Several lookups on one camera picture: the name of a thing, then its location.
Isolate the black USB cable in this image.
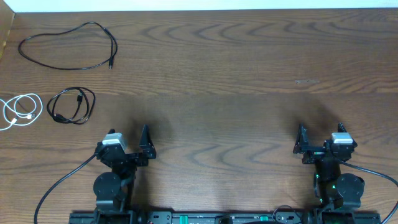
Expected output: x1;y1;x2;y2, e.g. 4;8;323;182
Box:
46;86;96;125

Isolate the long black cable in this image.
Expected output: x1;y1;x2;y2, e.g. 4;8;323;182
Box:
17;21;118;71

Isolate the white USB cable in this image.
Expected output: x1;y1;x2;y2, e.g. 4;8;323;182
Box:
0;93;44;131

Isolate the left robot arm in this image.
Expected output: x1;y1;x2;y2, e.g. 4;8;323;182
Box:
93;124;157;223

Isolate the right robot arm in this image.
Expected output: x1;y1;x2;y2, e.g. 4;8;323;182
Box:
293;123;381;224

